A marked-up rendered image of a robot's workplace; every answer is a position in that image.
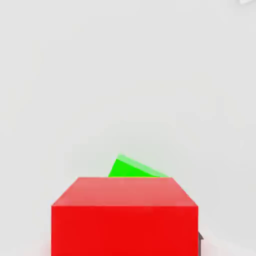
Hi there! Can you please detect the small red cube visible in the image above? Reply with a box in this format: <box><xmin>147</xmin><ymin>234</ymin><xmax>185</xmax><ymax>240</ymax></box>
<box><xmin>50</xmin><ymin>176</ymin><xmax>199</xmax><ymax>256</ymax></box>

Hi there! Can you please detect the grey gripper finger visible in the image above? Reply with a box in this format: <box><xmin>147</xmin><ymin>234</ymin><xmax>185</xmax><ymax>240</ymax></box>
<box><xmin>197</xmin><ymin>231</ymin><xmax>205</xmax><ymax>256</ymax></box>

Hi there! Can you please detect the small green cube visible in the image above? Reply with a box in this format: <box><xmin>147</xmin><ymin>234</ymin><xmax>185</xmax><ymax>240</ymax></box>
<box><xmin>107</xmin><ymin>153</ymin><xmax>170</xmax><ymax>178</ymax></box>

